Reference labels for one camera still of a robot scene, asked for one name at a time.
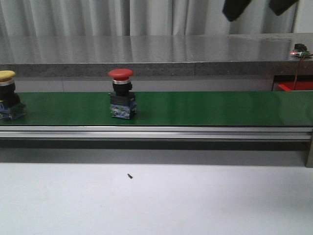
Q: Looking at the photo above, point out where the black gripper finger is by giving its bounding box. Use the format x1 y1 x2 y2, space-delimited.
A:
222 0 251 22
269 0 298 16

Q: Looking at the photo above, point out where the red mushroom push button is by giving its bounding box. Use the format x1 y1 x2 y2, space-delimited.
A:
108 69 136 119

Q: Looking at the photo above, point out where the yellow mushroom push button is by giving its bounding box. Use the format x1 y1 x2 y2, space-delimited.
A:
0 70 26 120

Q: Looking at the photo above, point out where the small green circuit board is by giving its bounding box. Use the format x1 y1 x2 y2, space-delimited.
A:
290 44 313 58

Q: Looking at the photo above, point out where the grey stone counter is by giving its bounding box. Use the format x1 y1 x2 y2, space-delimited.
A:
0 33 313 77

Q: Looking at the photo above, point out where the red plastic tray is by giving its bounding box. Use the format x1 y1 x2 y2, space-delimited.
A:
277 81 313 91

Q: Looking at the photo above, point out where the green conveyor belt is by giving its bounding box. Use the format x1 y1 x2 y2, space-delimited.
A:
0 91 313 126

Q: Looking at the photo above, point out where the grey curtain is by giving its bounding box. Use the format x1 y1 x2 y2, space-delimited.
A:
0 0 297 36

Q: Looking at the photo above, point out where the red black wire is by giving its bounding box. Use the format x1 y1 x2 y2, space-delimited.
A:
292 55 306 91

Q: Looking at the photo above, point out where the aluminium conveyor frame rail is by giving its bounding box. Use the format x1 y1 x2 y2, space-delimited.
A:
0 125 313 168

